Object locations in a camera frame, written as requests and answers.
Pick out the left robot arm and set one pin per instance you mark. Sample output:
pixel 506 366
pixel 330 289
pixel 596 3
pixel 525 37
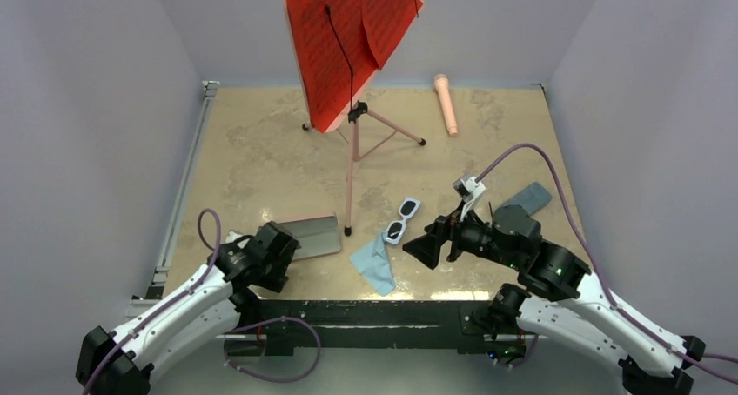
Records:
pixel 134 356

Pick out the light blue cleaning cloth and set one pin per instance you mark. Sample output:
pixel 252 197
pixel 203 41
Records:
pixel 373 264

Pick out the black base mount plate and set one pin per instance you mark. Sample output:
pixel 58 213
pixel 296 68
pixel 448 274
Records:
pixel 279 327

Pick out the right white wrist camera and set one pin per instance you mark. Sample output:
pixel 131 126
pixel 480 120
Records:
pixel 470 190

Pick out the pink toy microphone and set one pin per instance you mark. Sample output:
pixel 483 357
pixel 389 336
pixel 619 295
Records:
pixel 441 85

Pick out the blue glasses case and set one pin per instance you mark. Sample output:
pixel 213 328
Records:
pixel 531 199

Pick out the white frame sunglasses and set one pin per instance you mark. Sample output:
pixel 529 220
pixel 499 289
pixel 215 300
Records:
pixel 396 229

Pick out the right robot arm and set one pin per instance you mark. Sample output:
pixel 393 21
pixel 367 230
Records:
pixel 557 295

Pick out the aluminium frame rail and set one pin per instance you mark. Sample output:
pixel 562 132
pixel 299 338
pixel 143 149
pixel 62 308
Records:
pixel 155 290

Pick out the pink glasses case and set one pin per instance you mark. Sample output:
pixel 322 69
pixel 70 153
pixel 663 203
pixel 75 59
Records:
pixel 318 235

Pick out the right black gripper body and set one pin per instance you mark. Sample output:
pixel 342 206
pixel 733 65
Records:
pixel 468 236

